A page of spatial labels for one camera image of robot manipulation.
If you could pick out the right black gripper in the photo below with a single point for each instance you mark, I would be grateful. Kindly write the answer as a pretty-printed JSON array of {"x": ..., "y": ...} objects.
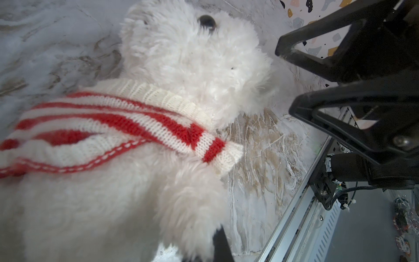
[{"x": 377, "y": 114}]

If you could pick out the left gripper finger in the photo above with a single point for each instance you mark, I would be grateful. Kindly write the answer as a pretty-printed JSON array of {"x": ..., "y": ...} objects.
[{"x": 221, "y": 249}]

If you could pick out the white plush teddy bear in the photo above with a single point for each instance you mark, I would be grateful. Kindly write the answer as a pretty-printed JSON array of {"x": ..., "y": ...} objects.
[{"x": 109, "y": 172}]

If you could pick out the red white striped knit sweater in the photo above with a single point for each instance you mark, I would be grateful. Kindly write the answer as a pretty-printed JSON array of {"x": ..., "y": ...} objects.
[{"x": 90, "y": 127}]

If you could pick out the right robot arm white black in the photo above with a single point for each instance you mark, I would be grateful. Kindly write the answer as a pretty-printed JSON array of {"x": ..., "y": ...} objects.
[{"x": 353, "y": 167}]

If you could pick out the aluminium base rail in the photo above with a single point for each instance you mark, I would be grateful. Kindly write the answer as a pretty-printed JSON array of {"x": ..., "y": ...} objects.
[{"x": 289, "y": 241}]

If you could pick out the white slotted cable duct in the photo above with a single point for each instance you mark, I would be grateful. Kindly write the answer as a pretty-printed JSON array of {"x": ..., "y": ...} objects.
[{"x": 322, "y": 233}]

